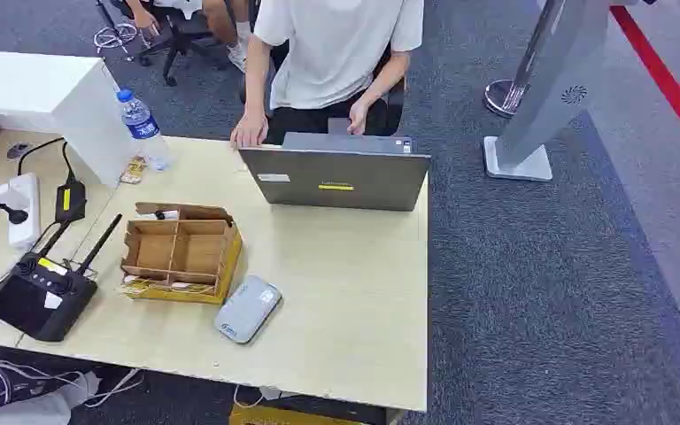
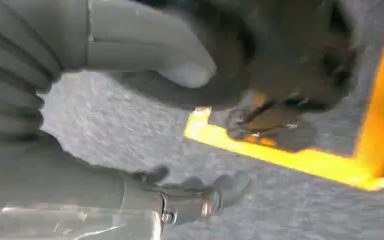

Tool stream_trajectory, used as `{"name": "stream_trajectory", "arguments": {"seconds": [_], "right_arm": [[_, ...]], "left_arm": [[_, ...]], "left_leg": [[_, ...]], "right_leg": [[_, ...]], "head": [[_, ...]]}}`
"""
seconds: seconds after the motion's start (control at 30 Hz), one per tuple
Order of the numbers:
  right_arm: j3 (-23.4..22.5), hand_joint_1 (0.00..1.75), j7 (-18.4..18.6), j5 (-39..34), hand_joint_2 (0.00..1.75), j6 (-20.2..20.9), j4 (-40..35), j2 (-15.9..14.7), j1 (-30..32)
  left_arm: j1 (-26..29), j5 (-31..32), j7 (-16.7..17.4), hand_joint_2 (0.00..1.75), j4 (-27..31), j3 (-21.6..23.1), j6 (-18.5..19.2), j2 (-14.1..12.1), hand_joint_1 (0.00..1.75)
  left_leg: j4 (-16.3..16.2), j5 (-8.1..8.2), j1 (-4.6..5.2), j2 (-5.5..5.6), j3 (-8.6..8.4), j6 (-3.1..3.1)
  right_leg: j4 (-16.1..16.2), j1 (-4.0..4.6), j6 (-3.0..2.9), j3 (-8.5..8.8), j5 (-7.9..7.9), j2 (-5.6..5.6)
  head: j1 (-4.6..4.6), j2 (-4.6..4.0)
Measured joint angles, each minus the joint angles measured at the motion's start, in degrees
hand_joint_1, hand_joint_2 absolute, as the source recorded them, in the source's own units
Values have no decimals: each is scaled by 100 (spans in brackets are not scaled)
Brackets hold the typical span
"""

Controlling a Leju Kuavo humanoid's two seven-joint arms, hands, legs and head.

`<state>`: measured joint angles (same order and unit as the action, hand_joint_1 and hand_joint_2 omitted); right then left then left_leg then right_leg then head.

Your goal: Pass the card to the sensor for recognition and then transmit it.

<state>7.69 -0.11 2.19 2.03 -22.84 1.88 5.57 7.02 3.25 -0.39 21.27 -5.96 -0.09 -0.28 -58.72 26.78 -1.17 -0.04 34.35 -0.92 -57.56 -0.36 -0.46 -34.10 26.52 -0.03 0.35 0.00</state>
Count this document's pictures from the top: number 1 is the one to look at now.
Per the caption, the person in white shirt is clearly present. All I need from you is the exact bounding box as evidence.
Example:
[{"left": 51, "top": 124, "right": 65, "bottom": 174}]
[{"left": 229, "top": 0, "right": 426, "bottom": 151}]

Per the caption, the black office chair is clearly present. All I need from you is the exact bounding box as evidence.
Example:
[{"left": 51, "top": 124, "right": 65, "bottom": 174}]
[{"left": 96, "top": 0, "right": 229, "bottom": 88}]

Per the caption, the clear water bottle blue cap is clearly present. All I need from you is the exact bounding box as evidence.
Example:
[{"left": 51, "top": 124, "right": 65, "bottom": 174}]
[{"left": 116, "top": 88, "right": 172, "bottom": 173}]

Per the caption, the wooden divided card box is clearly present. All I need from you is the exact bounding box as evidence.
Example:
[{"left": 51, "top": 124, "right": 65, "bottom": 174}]
[{"left": 119, "top": 202, "right": 243, "bottom": 306}]

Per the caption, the white box shelf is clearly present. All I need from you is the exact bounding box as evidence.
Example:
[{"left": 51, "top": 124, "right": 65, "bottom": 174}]
[{"left": 0, "top": 50, "right": 137, "bottom": 189}]

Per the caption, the grey kiosk stand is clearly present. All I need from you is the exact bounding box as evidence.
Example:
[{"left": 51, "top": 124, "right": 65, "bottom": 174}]
[{"left": 483, "top": 0, "right": 640, "bottom": 182}]

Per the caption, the grey oval card pouch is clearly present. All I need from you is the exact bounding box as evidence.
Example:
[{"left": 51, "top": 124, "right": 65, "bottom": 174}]
[{"left": 214, "top": 274, "right": 283, "bottom": 345}]

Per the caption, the white power strip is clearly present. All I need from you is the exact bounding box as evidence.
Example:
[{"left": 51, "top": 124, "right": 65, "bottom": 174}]
[{"left": 0, "top": 172, "right": 42, "bottom": 250}]

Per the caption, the black router with antennas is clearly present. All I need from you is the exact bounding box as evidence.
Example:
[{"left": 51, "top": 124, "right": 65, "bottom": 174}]
[{"left": 0, "top": 213, "right": 123, "bottom": 344}]

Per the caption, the grey laptop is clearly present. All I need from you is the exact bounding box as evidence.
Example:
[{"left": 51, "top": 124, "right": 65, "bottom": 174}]
[{"left": 238, "top": 131, "right": 433, "bottom": 213}]

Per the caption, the red floor tape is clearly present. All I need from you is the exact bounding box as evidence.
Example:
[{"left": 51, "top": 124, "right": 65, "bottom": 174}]
[{"left": 609, "top": 4, "right": 680, "bottom": 167}]

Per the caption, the black power adapter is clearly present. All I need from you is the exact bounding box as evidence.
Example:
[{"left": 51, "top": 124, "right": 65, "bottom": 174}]
[{"left": 54, "top": 142, "right": 88, "bottom": 225}]

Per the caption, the chrome stanchion base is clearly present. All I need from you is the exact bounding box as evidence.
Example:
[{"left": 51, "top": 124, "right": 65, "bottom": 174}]
[{"left": 483, "top": 79, "right": 530, "bottom": 119}]

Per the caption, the coiled white cable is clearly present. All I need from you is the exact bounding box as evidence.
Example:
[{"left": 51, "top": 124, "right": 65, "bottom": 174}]
[{"left": 93, "top": 22, "right": 140, "bottom": 50}]

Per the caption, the white cable bundle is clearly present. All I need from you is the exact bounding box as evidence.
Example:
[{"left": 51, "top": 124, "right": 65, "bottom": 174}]
[{"left": 0, "top": 354, "right": 144, "bottom": 414}]

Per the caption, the small yellow snack packet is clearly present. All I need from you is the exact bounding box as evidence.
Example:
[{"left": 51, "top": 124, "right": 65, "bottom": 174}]
[{"left": 120, "top": 156, "right": 148, "bottom": 185}]

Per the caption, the seated person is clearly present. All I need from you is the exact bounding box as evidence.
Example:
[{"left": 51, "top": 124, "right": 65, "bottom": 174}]
[{"left": 124, "top": 0, "right": 253, "bottom": 73}]

